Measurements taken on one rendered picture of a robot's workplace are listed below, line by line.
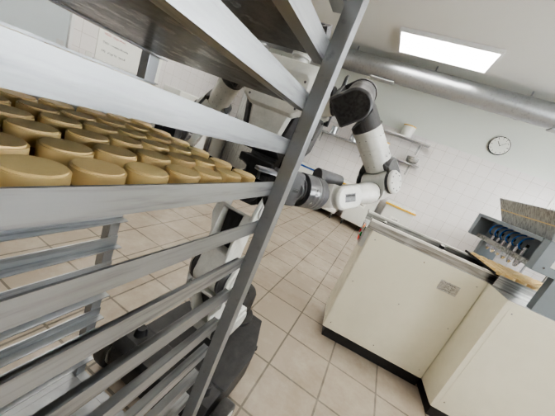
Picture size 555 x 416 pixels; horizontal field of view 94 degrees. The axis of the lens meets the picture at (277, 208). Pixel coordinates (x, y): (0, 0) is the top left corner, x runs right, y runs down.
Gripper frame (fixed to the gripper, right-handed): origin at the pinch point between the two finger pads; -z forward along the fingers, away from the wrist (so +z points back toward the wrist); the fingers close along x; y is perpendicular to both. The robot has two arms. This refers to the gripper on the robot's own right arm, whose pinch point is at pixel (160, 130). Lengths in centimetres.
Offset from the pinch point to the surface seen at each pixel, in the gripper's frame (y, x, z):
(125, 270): 15, -8, -49
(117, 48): -208, 36, 389
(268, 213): 31.6, -4.9, -23.7
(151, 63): -5.5, 14.7, -1.2
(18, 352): -14, -64, -18
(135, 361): 18, -27, -44
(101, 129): 0.8, 1.1, -29.8
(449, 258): 154, -18, 52
